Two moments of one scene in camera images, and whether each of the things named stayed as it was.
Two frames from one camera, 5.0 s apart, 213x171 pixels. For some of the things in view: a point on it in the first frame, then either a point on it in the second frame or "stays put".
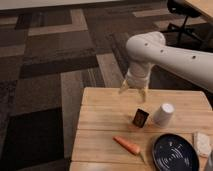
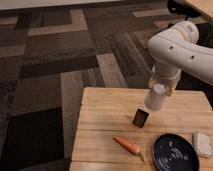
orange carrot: (129, 146) stays put
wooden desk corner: (205, 7) stays put
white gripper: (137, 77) to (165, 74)
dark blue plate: (172, 152) stays put
